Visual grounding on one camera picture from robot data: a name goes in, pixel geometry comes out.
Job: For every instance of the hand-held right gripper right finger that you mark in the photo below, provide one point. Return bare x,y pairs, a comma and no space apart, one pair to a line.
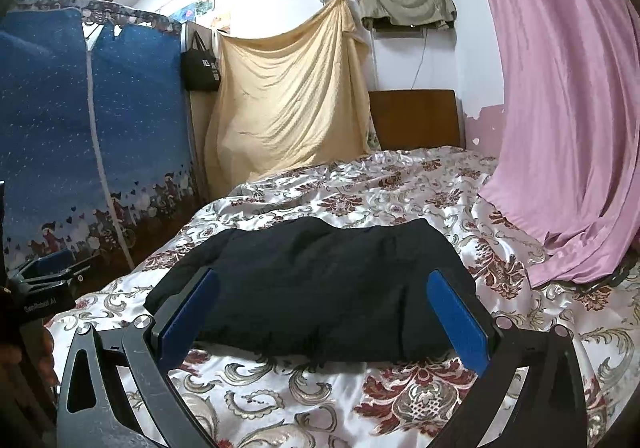
460,323

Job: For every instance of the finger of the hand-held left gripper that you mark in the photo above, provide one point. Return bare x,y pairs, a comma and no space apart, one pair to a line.
65,274
50,259

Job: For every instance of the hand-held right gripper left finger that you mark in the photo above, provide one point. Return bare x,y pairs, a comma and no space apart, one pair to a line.
190,320

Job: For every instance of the black garment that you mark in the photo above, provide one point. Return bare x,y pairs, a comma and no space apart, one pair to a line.
325,288

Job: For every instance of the person's left hand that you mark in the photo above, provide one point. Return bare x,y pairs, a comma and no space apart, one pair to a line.
48,358

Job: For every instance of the blue fabric wardrobe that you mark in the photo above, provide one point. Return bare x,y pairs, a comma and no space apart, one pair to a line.
90,142

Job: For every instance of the floral satin bedspread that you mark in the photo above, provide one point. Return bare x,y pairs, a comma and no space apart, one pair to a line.
310,398

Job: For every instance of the wooden headboard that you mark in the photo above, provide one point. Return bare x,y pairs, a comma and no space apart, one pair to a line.
415,120

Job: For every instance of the beige hanging sheet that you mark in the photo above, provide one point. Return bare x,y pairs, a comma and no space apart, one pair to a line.
285,112

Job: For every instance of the black tote bag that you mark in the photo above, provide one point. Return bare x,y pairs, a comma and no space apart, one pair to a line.
200,67

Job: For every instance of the pink curtain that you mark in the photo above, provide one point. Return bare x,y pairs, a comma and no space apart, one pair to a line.
565,102

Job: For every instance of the olive green hanging garment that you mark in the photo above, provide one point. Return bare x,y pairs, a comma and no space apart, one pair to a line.
407,5

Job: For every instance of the colourful wall poster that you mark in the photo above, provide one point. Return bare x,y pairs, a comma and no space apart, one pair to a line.
221,22
206,1

